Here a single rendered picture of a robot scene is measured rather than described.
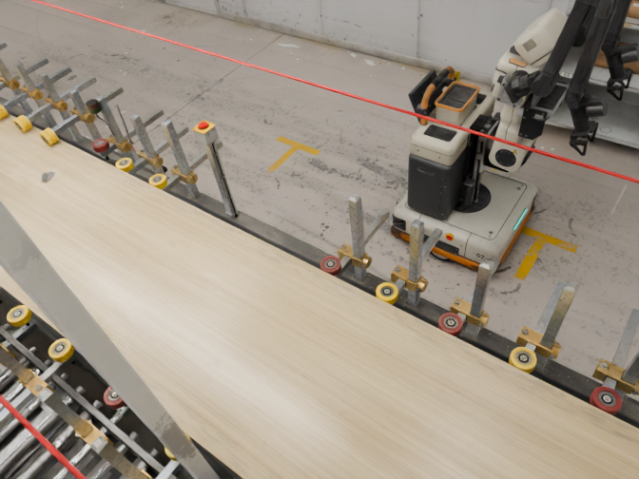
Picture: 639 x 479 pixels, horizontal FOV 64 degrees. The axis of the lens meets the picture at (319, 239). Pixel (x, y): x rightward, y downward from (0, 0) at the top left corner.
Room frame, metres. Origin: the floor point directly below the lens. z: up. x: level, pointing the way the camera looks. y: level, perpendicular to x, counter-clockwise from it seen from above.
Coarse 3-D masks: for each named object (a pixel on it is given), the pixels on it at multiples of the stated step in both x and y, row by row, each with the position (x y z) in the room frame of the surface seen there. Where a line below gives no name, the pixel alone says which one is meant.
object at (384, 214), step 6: (384, 210) 1.55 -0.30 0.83; (378, 216) 1.53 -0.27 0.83; (384, 216) 1.52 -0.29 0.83; (372, 222) 1.49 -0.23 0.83; (378, 222) 1.49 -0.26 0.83; (372, 228) 1.46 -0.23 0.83; (378, 228) 1.48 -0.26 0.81; (366, 234) 1.43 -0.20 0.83; (372, 234) 1.44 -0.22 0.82; (366, 240) 1.41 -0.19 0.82; (342, 258) 1.33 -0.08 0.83; (348, 258) 1.32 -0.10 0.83; (342, 264) 1.29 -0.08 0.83; (348, 264) 1.31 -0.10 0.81; (342, 270) 1.28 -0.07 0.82; (336, 276) 1.24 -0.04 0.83
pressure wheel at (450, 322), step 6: (444, 318) 0.93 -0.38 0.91; (450, 318) 0.93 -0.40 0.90; (456, 318) 0.92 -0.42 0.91; (438, 324) 0.92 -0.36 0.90; (444, 324) 0.91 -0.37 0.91; (450, 324) 0.90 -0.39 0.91; (456, 324) 0.90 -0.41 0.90; (462, 324) 0.90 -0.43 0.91; (444, 330) 0.88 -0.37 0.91; (450, 330) 0.88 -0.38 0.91; (456, 330) 0.88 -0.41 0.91
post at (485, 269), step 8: (480, 264) 0.98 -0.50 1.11; (488, 264) 0.97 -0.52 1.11; (480, 272) 0.98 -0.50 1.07; (488, 272) 0.96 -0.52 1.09; (480, 280) 0.97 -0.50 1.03; (488, 280) 0.97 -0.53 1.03; (480, 288) 0.97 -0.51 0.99; (480, 296) 0.96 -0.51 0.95; (472, 304) 0.98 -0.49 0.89; (480, 304) 0.96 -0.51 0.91; (472, 312) 0.98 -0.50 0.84; (480, 312) 0.96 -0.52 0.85; (472, 328) 0.97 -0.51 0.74
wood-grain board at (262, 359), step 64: (0, 128) 2.60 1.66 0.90; (0, 192) 2.02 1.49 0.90; (64, 192) 1.94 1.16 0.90; (128, 192) 1.87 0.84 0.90; (64, 256) 1.52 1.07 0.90; (128, 256) 1.46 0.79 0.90; (192, 256) 1.41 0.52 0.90; (256, 256) 1.35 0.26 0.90; (128, 320) 1.14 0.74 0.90; (192, 320) 1.09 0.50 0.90; (256, 320) 1.05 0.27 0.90; (320, 320) 1.00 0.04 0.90; (384, 320) 0.96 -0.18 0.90; (192, 384) 0.84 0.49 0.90; (256, 384) 0.80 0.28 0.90; (320, 384) 0.77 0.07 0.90; (384, 384) 0.73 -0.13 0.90; (448, 384) 0.70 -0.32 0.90; (512, 384) 0.66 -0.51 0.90; (256, 448) 0.60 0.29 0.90; (320, 448) 0.57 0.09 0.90; (384, 448) 0.54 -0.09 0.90; (448, 448) 0.51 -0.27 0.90; (512, 448) 0.48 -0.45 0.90; (576, 448) 0.45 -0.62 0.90
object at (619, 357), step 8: (632, 312) 0.87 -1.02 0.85; (632, 320) 0.84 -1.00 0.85; (632, 328) 0.81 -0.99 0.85; (624, 336) 0.79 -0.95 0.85; (632, 336) 0.78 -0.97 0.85; (624, 344) 0.76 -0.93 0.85; (616, 352) 0.74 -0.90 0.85; (624, 352) 0.73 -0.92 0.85; (616, 360) 0.71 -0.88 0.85; (624, 360) 0.71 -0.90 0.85; (608, 384) 0.64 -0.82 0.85
